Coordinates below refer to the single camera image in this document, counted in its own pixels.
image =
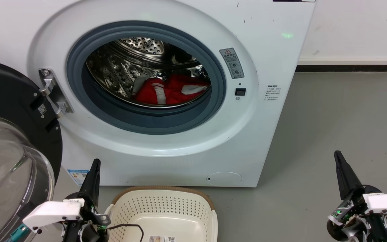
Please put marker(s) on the round white filter cover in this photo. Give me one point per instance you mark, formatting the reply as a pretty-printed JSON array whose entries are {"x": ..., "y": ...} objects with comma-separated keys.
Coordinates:
[{"x": 224, "y": 178}]

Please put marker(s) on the black washer door with glass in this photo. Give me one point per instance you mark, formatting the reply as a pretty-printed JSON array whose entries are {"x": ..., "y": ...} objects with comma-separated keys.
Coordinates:
[{"x": 5, "y": 94}]

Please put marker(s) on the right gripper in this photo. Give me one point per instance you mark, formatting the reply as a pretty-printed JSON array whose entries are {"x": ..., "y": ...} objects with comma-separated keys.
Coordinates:
[{"x": 385, "y": 205}]

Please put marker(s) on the grey warning sticker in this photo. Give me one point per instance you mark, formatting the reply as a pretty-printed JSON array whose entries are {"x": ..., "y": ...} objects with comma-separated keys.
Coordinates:
[{"x": 231, "y": 63}]

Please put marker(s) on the QR code sticker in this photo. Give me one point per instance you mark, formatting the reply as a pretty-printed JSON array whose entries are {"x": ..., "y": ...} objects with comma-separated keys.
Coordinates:
[{"x": 42, "y": 109}]

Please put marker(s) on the cream perforated laundry basket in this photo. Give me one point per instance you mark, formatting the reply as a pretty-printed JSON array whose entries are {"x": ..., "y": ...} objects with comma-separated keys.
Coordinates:
[{"x": 166, "y": 208}]

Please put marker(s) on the blue energy label sticker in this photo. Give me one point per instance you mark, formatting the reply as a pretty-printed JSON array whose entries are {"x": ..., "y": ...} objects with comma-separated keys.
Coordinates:
[{"x": 78, "y": 177}]

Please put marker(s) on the black door latch socket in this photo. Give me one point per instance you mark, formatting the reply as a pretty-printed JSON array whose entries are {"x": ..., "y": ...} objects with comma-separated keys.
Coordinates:
[{"x": 240, "y": 91}]

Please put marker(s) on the stainless steel washing machine drum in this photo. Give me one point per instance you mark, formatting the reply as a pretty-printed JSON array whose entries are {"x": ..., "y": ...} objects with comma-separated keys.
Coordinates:
[{"x": 113, "y": 67}]

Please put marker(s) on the white front-load washing machine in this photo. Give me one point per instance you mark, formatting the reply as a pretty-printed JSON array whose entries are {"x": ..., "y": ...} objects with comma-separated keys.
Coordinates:
[{"x": 264, "y": 141}]

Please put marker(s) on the teal plastic connector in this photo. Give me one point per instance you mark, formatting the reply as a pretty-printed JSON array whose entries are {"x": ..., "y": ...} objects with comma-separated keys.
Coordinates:
[{"x": 18, "y": 232}]

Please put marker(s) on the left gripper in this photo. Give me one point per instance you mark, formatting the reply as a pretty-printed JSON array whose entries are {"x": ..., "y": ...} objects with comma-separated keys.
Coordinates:
[{"x": 54, "y": 211}]

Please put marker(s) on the silver metal door hinge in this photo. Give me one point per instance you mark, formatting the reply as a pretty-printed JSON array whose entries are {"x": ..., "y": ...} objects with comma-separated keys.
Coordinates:
[{"x": 54, "y": 91}]

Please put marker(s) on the red garment with grey stripes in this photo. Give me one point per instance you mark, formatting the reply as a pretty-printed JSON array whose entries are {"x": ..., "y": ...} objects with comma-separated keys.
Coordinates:
[{"x": 175, "y": 89}]

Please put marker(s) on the grey rubber door gasket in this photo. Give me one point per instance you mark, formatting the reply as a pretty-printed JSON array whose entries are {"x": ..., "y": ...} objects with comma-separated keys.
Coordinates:
[{"x": 146, "y": 122}]

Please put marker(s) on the white and black baseboard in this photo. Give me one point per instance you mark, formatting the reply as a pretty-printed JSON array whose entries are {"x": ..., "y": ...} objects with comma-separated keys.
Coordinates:
[{"x": 348, "y": 64}]

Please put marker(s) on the small printed text label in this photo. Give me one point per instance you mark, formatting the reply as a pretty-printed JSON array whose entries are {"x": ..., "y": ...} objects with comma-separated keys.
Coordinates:
[{"x": 273, "y": 93}]

